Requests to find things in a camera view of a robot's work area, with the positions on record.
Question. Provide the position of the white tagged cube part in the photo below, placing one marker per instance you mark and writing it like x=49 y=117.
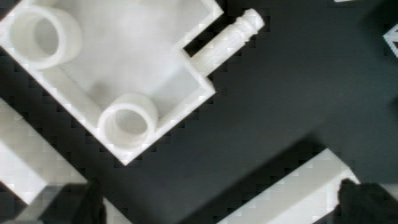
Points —
x=391 y=39

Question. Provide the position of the white threaded peg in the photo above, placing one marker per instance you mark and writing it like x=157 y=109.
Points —
x=228 y=42

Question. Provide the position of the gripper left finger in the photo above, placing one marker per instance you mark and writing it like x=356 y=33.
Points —
x=77 y=207

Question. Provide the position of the white chair seat panel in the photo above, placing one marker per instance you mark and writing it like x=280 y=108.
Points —
x=100 y=48

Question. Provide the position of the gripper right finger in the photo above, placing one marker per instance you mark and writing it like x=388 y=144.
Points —
x=367 y=204

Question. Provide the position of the white fence wall rail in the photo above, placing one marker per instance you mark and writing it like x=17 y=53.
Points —
x=33 y=165

